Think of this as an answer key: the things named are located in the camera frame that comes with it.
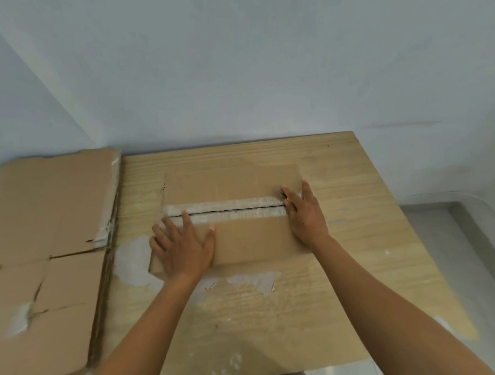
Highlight white cable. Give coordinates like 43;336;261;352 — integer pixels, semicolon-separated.
393;188;495;229

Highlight light wooden table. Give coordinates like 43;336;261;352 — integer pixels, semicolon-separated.
96;120;488;375

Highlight person's right forearm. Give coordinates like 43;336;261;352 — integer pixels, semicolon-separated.
307;235;495;375

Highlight person's left forearm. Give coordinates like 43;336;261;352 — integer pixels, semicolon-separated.
94;271;205;375

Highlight person's left hand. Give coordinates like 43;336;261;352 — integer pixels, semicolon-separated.
148;208;217;289

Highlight person's right hand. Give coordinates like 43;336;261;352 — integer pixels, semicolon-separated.
278;179;335;252

